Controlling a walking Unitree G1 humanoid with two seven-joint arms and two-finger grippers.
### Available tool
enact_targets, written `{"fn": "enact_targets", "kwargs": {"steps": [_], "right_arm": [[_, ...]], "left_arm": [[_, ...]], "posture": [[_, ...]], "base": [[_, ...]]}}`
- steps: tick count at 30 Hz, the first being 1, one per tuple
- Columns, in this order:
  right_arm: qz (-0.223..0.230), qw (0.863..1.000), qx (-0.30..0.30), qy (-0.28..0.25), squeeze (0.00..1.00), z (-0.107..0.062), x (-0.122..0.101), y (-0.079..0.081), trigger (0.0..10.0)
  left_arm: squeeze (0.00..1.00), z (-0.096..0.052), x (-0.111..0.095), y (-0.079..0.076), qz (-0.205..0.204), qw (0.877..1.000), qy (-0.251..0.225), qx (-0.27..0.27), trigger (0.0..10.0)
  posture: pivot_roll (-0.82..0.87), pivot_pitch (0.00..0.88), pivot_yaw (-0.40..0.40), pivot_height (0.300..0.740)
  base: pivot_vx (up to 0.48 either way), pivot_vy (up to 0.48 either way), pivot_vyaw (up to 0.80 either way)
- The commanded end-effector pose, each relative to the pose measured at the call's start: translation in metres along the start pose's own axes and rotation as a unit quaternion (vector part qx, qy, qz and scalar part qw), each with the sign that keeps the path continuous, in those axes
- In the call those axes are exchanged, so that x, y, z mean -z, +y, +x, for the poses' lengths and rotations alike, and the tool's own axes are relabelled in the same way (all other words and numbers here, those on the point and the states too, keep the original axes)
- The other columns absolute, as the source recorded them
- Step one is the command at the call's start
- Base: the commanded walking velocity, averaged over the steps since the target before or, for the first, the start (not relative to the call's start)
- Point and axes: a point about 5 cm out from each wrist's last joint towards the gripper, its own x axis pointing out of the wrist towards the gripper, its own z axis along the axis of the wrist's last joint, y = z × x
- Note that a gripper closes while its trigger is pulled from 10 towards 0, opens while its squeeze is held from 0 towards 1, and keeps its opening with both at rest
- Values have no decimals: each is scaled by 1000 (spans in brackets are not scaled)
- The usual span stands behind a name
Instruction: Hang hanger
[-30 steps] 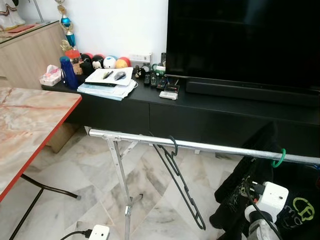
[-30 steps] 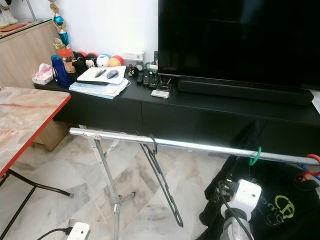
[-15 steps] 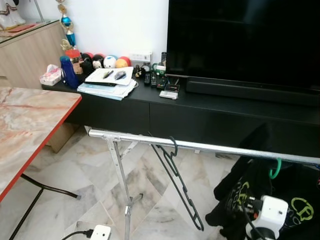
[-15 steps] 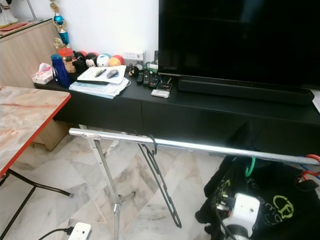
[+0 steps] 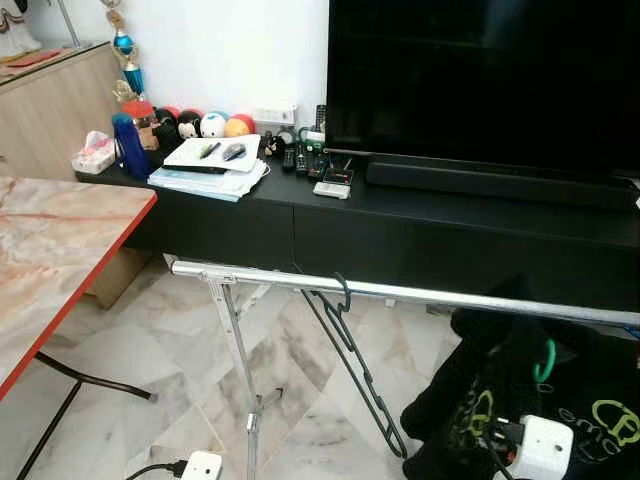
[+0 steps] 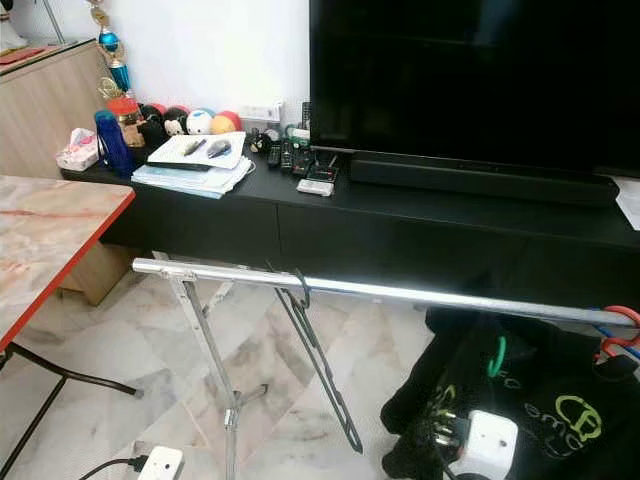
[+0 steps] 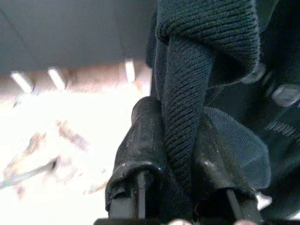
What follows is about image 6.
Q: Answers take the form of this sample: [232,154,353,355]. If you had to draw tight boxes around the green plastic hanger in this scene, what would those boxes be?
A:
[487,334,509,380]

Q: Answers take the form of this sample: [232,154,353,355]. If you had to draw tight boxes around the red plastic hanger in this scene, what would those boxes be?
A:
[597,304,640,363]

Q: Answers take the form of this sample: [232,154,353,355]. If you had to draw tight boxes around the black T-shirt green logo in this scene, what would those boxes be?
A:
[380,303,640,480]

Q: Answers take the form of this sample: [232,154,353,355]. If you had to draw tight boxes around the silver metal clothes rack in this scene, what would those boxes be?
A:
[132,256,640,480]

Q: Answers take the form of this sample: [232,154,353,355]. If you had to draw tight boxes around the black TV console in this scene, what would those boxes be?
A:
[60,150,640,313]

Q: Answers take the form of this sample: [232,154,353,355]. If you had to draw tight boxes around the black soundbar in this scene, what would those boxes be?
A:
[348,150,623,209]

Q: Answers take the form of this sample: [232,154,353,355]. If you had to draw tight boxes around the small white flat device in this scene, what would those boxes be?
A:
[296,179,337,198]

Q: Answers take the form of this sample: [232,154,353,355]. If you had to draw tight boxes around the white paper sheet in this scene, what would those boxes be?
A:
[614,175,640,233]

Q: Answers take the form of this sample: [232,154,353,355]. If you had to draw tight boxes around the black flat television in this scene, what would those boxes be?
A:
[308,0,640,183]

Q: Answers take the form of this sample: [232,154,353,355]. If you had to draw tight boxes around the stack of white papers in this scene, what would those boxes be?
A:
[131,158,255,201]

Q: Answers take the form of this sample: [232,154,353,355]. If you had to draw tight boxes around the pink tissue pack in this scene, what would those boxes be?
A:
[56,127,102,173]

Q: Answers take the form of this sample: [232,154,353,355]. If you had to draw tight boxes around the light wooden cabinet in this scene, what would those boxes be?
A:
[0,40,113,181]

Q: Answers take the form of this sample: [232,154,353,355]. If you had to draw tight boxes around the blue water bottle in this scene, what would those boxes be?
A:
[94,109,134,180]

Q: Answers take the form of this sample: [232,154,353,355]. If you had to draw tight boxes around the black plush doll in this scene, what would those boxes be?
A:
[140,113,173,151]

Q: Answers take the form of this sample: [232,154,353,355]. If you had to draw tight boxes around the jar with red lid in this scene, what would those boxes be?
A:
[105,95,144,149]

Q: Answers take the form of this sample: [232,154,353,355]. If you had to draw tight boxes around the white ceramic figurine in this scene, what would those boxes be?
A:
[0,0,29,53]

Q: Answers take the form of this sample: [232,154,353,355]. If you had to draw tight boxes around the gold trophy blue ornaments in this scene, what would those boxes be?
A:
[87,0,134,98]

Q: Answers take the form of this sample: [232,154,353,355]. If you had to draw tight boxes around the black wire hanger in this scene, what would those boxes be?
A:
[266,265,365,455]

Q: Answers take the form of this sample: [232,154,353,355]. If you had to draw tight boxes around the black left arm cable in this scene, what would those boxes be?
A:
[77,453,151,480]

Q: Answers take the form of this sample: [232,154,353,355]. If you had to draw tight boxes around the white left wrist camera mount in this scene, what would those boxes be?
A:
[137,445,185,480]

